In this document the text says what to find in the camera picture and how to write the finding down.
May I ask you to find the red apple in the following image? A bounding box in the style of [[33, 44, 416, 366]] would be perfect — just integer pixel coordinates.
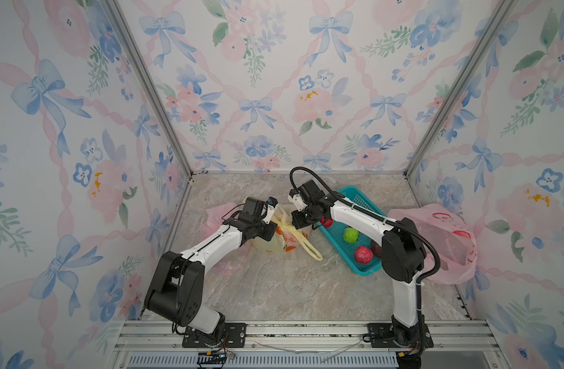
[[320, 218, 334, 228]]

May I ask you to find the yellow knotted plastic bag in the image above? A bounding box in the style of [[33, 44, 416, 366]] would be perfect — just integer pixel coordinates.
[[251, 204, 323, 261]]

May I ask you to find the green crinkled toy vegetable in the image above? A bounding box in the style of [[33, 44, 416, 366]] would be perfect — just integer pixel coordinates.
[[343, 227, 360, 244]]

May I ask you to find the pink crinkled toy ball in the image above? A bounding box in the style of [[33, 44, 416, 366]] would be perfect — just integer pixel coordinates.
[[354, 246, 374, 265]]

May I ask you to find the dark purple round fruit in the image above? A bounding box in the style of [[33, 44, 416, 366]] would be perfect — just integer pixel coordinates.
[[370, 240, 383, 258]]

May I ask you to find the pink printed plastic bag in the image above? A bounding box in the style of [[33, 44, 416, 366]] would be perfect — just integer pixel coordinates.
[[388, 203, 477, 285]]

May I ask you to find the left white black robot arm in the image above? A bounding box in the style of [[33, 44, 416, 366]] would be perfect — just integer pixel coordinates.
[[144, 197, 278, 341]]

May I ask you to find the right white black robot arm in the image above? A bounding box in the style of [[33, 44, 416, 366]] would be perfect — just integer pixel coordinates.
[[288, 180, 427, 350]]

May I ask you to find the middle pink plastic bag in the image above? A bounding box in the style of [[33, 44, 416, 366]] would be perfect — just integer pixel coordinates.
[[199, 202, 250, 277]]

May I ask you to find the teal plastic mesh basket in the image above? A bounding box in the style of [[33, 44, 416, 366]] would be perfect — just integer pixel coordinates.
[[315, 194, 410, 281]]

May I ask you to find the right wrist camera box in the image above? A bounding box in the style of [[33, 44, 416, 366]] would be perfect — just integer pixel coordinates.
[[288, 188, 307, 212]]

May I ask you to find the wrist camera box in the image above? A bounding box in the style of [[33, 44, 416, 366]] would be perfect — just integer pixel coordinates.
[[288, 188, 307, 212], [262, 197, 278, 224]]

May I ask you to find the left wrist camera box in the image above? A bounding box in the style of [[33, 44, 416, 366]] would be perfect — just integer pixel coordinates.
[[262, 197, 278, 224]]

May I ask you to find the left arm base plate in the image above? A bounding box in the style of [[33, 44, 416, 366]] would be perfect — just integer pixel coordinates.
[[182, 323, 248, 349]]

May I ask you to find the left aluminium corner post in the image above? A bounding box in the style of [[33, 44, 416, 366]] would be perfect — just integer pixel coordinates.
[[101, 0, 193, 181]]

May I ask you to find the aluminium corner post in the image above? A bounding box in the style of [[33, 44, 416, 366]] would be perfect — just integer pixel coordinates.
[[101, 0, 193, 181], [403, 0, 516, 180]]

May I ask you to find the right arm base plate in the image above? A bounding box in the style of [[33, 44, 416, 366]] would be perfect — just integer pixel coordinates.
[[363, 323, 434, 351]]

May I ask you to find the black corrugated right cable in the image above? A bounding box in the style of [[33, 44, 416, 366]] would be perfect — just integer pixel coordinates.
[[288, 166, 442, 283]]

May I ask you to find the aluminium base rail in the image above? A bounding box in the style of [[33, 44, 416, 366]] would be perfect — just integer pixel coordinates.
[[106, 321, 511, 368]]

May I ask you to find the right aluminium corner post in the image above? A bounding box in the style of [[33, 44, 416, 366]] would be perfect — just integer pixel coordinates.
[[403, 0, 516, 180]]

